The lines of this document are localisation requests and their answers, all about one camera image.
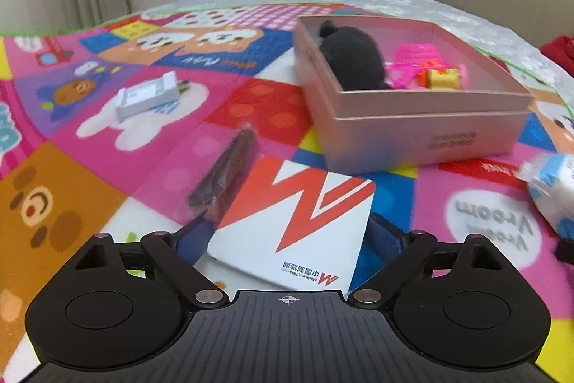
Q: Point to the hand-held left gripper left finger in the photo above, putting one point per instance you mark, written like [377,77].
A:
[193,237]

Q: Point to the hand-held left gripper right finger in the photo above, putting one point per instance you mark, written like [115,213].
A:
[385,234]

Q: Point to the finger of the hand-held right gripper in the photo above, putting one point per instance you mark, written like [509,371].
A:
[567,250]

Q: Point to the blue tissue pack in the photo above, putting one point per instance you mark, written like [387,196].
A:
[551,185]

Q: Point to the dark packet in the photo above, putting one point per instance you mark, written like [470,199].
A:
[228,172]

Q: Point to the white card with red mark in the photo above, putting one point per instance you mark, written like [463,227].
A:
[291,230]

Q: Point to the pink cardboard box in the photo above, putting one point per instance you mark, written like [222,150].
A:
[403,131]

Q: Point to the white battery charger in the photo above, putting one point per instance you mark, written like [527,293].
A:
[143,98]

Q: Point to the yellow jelly cup pink lid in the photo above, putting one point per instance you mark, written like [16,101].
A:
[441,80]

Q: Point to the black plush toy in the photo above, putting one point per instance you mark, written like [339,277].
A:
[354,55]

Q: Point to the pink plastic basket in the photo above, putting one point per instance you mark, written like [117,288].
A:
[415,53]

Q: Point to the colourful printed play mat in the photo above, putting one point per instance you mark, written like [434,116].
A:
[89,167]

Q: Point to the red cloth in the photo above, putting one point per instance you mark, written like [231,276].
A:
[560,53]

